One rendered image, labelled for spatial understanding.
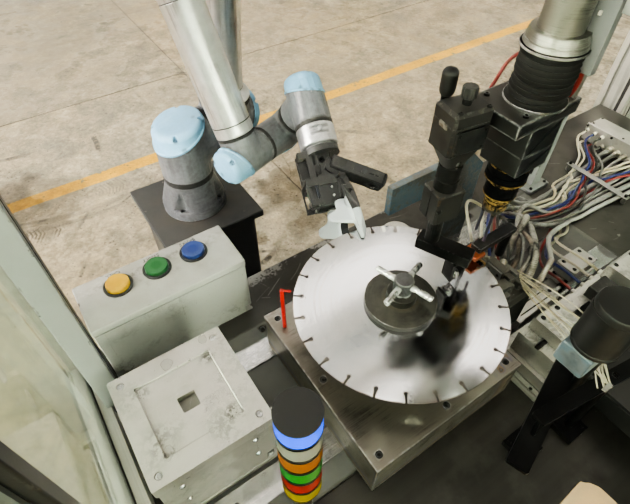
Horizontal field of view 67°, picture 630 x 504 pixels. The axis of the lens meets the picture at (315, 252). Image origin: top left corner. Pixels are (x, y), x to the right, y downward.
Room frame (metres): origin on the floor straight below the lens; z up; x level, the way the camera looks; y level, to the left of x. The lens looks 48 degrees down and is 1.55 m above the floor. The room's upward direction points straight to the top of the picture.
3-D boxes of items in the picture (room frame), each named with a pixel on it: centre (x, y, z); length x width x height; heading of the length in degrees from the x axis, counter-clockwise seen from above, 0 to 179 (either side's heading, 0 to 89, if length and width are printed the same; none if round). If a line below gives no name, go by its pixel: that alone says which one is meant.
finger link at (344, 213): (0.61, -0.05, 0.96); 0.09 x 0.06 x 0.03; 17
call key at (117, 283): (0.51, 0.34, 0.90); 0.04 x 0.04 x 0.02
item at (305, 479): (0.17, 0.01, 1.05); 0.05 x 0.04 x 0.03; 34
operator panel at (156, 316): (0.54, 0.27, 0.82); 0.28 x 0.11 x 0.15; 124
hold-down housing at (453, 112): (0.50, -0.18, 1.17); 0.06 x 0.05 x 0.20; 115
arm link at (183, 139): (0.90, 0.29, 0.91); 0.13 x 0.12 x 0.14; 142
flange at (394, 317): (0.44, -0.13, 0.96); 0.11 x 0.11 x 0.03
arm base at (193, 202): (0.90, 0.30, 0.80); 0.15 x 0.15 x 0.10
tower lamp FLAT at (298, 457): (0.17, 0.01, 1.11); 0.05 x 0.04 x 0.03; 34
